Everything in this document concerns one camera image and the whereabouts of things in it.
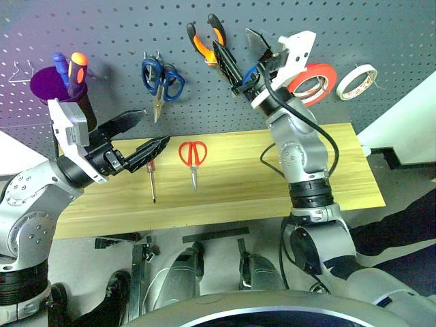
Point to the orange black pliers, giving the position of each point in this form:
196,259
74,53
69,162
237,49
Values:
201,47

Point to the blue tape roll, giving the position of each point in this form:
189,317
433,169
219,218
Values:
251,74

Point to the grey perforated pegboard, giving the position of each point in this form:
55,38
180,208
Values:
136,27

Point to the black plastic cup holder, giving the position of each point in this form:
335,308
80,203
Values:
44,85

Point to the silver robot torso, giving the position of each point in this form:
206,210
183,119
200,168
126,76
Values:
272,310

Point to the grey rounded robot leg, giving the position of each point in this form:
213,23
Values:
180,276
262,272

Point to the white tape roll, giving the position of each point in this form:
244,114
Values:
354,78

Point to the black glossy rounded object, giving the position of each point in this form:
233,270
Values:
117,293

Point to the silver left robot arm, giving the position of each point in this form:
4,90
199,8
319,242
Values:
30,204

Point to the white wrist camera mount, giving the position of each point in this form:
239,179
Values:
296,51
59,119

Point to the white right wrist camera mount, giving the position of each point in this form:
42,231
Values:
296,51

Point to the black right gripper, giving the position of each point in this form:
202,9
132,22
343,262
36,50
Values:
272,66

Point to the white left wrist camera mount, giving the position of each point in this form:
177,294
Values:
59,119

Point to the red tape roll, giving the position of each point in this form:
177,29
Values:
320,73

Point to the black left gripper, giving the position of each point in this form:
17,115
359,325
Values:
102,156

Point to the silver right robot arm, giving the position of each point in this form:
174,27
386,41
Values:
299,153

